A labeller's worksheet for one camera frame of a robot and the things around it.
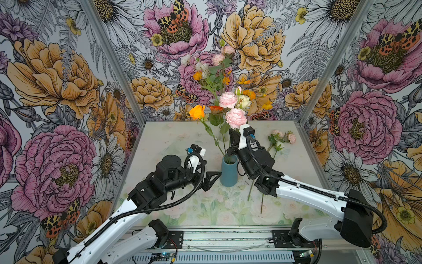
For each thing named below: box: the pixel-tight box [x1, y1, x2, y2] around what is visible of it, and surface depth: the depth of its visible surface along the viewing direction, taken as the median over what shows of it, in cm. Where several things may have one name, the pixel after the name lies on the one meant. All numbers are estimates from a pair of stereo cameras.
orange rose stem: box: [189, 104, 229, 164], surface depth 68 cm
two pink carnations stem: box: [218, 91, 247, 156], surface depth 60 cm
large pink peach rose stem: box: [267, 129, 297, 159], surface depth 110 cm
